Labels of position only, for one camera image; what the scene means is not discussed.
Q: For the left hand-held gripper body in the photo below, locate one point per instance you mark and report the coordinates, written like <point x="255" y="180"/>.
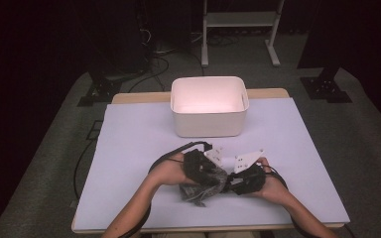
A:
<point x="200" y="168"/>

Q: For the black stand base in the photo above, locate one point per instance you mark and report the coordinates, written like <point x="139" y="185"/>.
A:
<point x="325" y="89"/>
<point x="101" y="92"/>

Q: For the white metal stand frame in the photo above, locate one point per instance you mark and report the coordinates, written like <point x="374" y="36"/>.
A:
<point x="241" y="19"/>

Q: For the grey fuzzy cloth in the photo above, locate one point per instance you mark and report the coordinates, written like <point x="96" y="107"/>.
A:
<point x="201" y="193"/>

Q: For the white plastic bin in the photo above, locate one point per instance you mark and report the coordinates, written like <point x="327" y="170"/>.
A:
<point x="208" y="122"/>

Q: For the white table mat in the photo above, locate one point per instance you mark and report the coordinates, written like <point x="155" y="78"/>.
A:
<point x="129" y="148"/>

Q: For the person's right hand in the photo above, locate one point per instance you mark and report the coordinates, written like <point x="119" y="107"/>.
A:
<point x="274" y="190"/>

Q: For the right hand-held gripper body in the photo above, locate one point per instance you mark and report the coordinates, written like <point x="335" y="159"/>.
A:
<point x="249" y="181"/>

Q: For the person's left hand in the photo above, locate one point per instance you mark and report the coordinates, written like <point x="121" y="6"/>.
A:
<point x="168" y="172"/>

